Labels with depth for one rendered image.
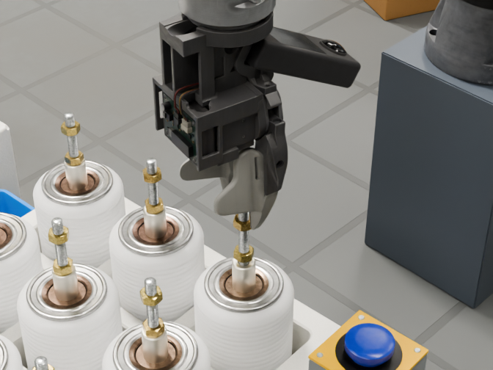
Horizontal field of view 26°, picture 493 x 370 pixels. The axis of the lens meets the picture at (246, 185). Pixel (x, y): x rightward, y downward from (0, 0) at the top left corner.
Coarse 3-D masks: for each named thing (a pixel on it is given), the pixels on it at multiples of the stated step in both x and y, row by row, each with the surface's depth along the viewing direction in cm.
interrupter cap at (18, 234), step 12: (0, 216) 109; (12, 216) 109; (0, 228) 108; (12, 228) 107; (24, 228) 107; (0, 240) 106; (12, 240) 106; (24, 240) 106; (0, 252) 105; (12, 252) 105
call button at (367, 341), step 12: (360, 324) 86; (372, 324) 86; (348, 336) 85; (360, 336) 85; (372, 336) 85; (384, 336) 85; (348, 348) 84; (360, 348) 84; (372, 348) 84; (384, 348) 84; (360, 360) 84; (372, 360) 84; (384, 360) 84
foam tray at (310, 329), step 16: (128, 208) 121; (32, 224) 119; (208, 256) 115; (128, 320) 108; (176, 320) 108; (192, 320) 108; (304, 320) 108; (320, 320) 108; (16, 336) 106; (304, 336) 108; (320, 336) 106; (304, 352) 104; (288, 368) 103; (304, 368) 103
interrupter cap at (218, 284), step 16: (208, 272) 102; (224, 272) 102; (256, 272) 102; (272, 272) 102; (208, 288) 101; (224, 288) 101; (256, 288) 101; (272, 288) 101; (224, 304) 99; (240, 304) 99; (256, 304) 99; (272, 304) 99
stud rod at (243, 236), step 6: (240, 216) 96; (246, 216) 96; (240, 234) 97; (246, 234) 97; (240, 240) 97; (246, 240) 97; (240, 246) 98; (246, 246) 98; (240, 252) 98; (246, 252) 98; (240, 264) 99; (246, 264) 99
